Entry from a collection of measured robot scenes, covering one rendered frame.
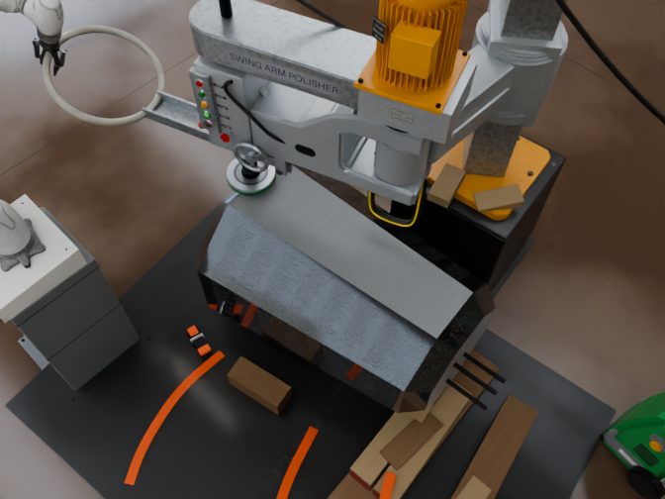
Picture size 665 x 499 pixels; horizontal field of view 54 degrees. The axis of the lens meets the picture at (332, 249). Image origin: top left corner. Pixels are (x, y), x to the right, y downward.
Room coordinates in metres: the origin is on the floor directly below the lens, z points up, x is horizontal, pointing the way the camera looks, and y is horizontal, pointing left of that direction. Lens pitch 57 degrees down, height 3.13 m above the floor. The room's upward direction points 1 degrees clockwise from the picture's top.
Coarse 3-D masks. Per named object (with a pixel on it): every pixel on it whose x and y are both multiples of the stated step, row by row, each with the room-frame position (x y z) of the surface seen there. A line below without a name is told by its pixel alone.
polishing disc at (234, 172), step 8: (232, 168) 1.85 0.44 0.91; (240, 168) 1.85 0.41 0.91; (272, 168) 1.85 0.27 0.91; (232, 176) 1.80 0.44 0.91; (240, 176) 1.80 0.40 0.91; (264, 176) 1.80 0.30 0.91; (272, 176) 1.80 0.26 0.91; (232, 184) 1.76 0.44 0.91; (240, 184) 1.76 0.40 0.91; (248, 184) 1.76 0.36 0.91; (256, 184) 1.76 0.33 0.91; (264, 184) 1.76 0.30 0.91; (248, 192) 1.72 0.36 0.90
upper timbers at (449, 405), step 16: (448, 384) 1.14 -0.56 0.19; (448, 400) 1.06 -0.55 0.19; (464, 400) 1.07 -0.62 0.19; (400, 416) 0.99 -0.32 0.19; (448, 416) 0.99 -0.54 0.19; (384, 432) 0.91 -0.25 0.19; (368, 448) 0.84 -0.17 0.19; (432, 448) 0.84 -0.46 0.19; (352, 464) 0.77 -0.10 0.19; (368, 464) 0.77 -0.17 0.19; (384, 464) 0.77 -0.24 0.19; (416, 464) 0.77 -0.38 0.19; (368, 480) 0.70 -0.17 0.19; (400, 480) 0.70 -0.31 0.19; (400, 496) 0.63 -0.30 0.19
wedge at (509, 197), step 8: (480, 192) 1.82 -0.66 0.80; (488, 192) 1.81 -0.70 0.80; (496, 192) 1.81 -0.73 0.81; (504, 192) 1.80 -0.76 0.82; (512, 192) 1.80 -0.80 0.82; (520, 192) 1.80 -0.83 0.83; (480, 200) 1.78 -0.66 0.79; (488, 200) 1.77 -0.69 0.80; (496, 200) 1.77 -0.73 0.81; (504, 200) 1.76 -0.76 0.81; (512, 200) 1.76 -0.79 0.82; (520, 200) 1.75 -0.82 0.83; (480, 208) 1.73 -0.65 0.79; (488, 208) 1.73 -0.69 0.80; (496, 208) 1.73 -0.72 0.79; (504, 208) 1.74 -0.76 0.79; (512, 208) 1.74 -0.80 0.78
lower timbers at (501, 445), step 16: (480, 368) 1.27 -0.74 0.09; (496, 368) 1.27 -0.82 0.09; (464, 384) 1.18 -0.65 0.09; (512, 400) 1.11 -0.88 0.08; (496, 416) 1.03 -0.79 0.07; (512, 416) 1.03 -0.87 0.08; (528, 416) 1.03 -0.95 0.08; (448, 432) 0.95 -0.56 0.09; (496, 432) 0.95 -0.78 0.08; (512, 432) 0.95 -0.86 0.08; (480, 448) 0.88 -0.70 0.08; (496, 448) 0.88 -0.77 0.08; (512, 448) 0.88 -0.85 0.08; (480, 464) 0.80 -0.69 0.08; (496, 464) 0.80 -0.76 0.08; (352, 480) 0.72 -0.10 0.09; (464, 480) 0.73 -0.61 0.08; (480, 480) 0.73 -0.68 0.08; (496, 480) 0.73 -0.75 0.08; (336, 496) 0.65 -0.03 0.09; (352, 496) 0.65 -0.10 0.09; (368, 496) 0.65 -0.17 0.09
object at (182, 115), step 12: (168, 96) 2.03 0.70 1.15; (144, 108) 1.96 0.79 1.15; (156, 108) 2.00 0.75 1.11; (168, 108) 2.01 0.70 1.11; (180, 108) 2.01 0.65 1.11; (192, 108) 1.99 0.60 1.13; (156, 120) 1.93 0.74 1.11; (168, 120) 1.91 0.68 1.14; (180, 120) 1.94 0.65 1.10; (192, 120) 1.94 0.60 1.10; (192, 132) 1.86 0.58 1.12; (204, 132) 1.84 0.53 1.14; (276, 168) 1.67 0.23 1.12; (288, 168) 1.68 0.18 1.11
